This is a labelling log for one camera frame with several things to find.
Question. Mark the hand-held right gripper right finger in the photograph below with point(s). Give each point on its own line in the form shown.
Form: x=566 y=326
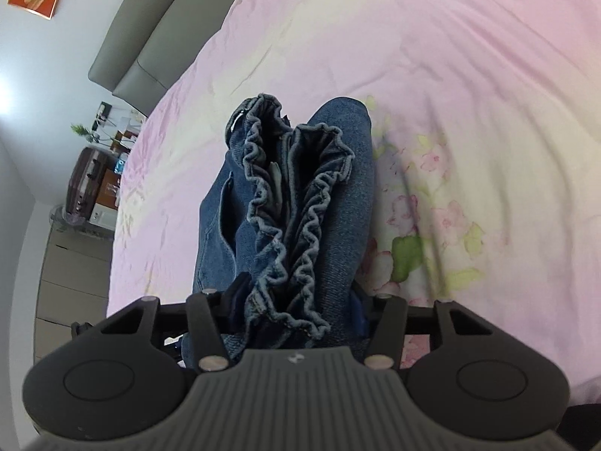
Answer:
x=358 y=319

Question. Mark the pink floral bed sheet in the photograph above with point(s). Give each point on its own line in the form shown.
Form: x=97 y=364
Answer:
x=469 y=80

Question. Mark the grey bedside cabinet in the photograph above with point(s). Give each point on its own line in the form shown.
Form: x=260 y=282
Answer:
x=70 y=272

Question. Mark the orange brown box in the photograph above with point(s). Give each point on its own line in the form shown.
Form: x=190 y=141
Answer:
x=110 y=188

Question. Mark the brown suitcase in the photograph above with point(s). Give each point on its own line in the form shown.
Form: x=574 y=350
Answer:
x=84 y=183

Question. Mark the blue denim pants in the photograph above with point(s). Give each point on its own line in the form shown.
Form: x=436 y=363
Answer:
x=342 y=197

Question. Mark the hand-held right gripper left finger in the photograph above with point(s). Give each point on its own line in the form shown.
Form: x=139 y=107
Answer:
x=237 y=300

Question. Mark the green potted plant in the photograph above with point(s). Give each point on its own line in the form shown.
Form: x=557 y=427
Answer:
x=87 y=132

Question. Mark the grey padded headboard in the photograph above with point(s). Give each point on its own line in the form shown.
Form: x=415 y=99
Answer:
x=150 y=47

